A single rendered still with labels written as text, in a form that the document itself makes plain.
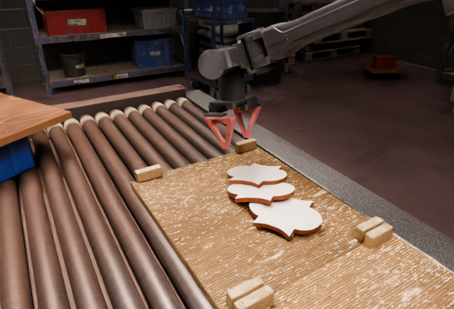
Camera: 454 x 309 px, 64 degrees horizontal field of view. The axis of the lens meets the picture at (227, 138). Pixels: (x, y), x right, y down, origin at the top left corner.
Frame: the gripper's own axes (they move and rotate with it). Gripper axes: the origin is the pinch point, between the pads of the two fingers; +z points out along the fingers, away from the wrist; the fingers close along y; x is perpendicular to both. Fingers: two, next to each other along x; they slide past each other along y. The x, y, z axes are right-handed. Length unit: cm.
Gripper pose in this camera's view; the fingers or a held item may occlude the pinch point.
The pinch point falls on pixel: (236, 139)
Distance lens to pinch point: 81.6
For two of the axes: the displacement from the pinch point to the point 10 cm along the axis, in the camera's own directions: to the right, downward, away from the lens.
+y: 5.1, -2.5, 8.2
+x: -8.6, -0.5, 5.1
